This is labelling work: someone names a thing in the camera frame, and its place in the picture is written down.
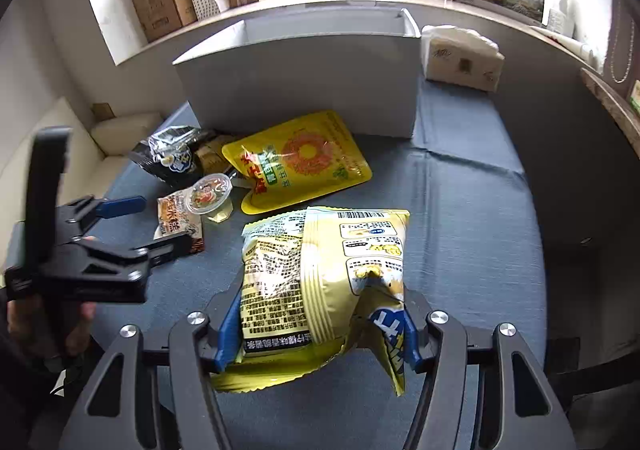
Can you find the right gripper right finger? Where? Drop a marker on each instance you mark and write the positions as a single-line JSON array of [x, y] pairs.
[[516, 407]]

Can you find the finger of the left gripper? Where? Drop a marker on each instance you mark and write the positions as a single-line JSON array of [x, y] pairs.
[[121, 207]]

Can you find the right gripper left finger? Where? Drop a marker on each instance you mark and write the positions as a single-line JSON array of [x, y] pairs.
[[145, 388]]

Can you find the small orange snack packet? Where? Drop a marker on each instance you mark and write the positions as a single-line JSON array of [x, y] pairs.
[[174, 217]]

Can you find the small jelly cup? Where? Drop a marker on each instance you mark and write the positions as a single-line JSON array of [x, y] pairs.
[[210, 198]]

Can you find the dark yellow snack packet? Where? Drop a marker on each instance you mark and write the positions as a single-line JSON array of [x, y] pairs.
[[210, 156]]

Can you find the yellow chips bag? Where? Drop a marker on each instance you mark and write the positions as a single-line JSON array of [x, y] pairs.
[[316, 283]]

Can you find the yellow donut print pouch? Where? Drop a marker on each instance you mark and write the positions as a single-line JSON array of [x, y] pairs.
[[297, 161]]

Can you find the person's left hand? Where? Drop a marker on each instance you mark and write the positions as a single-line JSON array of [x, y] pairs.
[[46, 330]]

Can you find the cream leather sofa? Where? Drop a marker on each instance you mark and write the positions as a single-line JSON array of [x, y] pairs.
[[95, 157]]

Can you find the black snack bag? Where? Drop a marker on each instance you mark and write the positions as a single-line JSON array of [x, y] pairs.
[[170, 154]]

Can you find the white open storage box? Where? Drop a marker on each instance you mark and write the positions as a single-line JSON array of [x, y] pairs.
[[361, 62]]

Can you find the wooden side shelf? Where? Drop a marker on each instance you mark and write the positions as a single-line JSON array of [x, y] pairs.
[[622, 112]]

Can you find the tissue box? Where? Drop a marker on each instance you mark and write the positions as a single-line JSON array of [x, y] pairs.
[[461, 57]]

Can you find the rolled white paper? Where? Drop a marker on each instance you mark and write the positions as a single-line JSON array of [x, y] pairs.
[[579, 49]]

